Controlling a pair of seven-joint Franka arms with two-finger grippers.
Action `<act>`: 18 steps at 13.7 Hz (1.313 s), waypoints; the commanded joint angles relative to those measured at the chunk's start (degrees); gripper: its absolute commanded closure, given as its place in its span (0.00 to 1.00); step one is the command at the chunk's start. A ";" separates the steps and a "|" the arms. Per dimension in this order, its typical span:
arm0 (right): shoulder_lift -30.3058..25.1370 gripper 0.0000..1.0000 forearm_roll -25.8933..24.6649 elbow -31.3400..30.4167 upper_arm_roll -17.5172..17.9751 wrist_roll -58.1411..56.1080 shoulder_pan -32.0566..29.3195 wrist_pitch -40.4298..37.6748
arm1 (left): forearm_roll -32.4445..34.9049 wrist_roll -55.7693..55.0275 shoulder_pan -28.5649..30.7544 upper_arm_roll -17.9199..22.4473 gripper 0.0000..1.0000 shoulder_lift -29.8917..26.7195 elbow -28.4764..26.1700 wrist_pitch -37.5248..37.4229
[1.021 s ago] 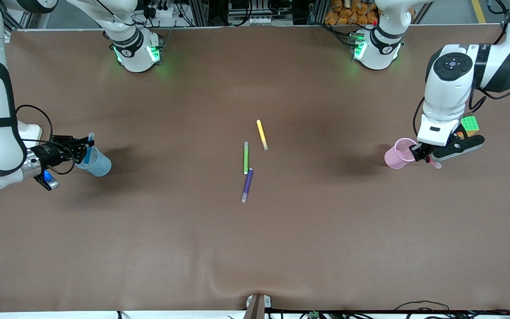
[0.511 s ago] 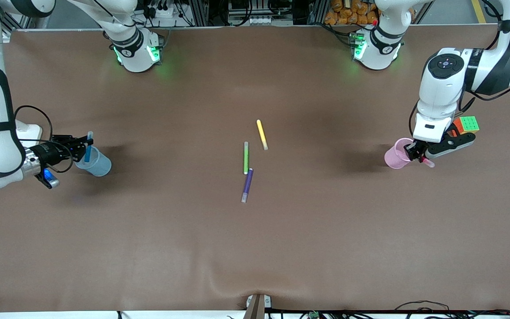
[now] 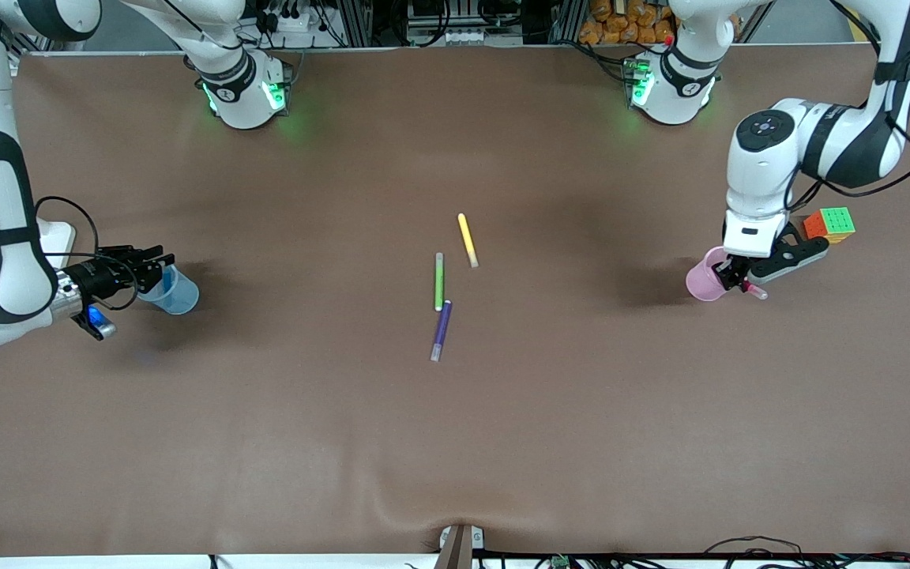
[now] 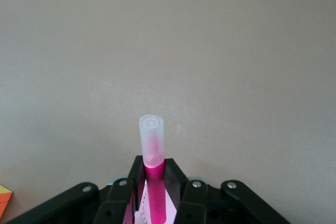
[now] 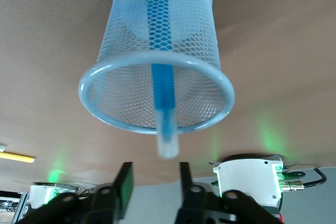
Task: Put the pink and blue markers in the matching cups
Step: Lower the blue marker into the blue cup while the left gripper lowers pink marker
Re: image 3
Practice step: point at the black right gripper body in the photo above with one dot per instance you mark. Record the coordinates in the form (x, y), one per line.
(97, 276)

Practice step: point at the blue marker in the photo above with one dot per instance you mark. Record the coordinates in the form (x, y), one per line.
(165, 278)

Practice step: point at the pink marker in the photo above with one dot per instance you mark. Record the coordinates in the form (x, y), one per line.
(758, 292)

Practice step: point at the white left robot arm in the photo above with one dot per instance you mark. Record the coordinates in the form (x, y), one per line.
(763, 182)

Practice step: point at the translucent pink plastic cup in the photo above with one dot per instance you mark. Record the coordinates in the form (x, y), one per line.
(700, 280)

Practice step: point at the translucent blue plastic cup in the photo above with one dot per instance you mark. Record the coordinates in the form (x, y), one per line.
(180, 297)

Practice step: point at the white desk lamp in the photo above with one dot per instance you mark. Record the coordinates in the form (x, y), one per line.
(60, 237)

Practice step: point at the colourful puzzle cube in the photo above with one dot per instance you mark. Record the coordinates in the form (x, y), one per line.
(834, 225)

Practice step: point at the yellow marker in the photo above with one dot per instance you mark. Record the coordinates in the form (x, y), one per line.
(468, 239)

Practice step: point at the orange snack bags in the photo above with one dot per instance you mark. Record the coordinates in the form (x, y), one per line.
(621, 22)

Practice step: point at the white power strip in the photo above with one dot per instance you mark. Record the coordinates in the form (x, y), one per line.
(297, 22)

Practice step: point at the green marker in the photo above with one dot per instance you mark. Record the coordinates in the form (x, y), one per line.
(439, 282)

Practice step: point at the purple marker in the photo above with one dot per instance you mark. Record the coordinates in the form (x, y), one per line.
(441, 330)

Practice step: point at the small green circuit board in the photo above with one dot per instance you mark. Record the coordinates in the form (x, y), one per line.
(559, 562)

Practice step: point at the white terminal block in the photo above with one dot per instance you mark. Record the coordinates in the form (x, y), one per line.
(447, 36)

